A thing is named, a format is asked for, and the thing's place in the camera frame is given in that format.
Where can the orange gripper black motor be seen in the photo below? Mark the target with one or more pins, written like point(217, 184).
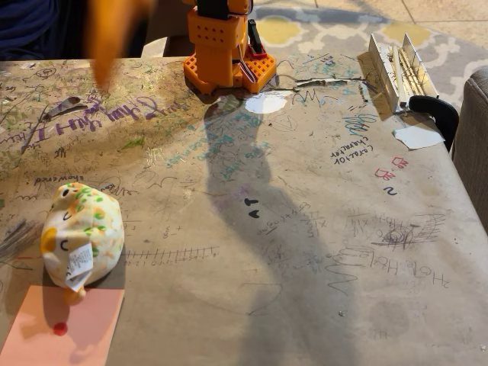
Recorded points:
point(102, 49)

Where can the plush toy with green spots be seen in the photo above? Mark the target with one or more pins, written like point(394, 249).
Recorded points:
point(84, 236)

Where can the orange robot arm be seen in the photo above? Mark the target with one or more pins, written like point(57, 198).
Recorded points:
point(213, 34)

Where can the small red ball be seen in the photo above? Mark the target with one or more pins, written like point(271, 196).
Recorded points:
point(60, 328)

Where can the person dark blue clothing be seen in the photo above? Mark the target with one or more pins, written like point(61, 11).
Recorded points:
point(38, 26)

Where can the black red base clamp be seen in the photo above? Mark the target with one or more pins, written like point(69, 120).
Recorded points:
point(256, 38)

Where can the grey yellow patterned rug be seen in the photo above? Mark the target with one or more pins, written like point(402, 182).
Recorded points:
point(328, 34)

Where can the scribbled brown paper table cover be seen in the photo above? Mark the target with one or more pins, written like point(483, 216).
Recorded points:
point(305, 228)

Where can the pink paper sheet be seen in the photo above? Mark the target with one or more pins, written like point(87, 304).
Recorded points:
point(91, 328)

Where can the white paper scrap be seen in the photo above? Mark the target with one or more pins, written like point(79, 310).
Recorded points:
point(417, 136)

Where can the grey sofa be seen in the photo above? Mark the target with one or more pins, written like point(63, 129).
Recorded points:
point(474, 145)

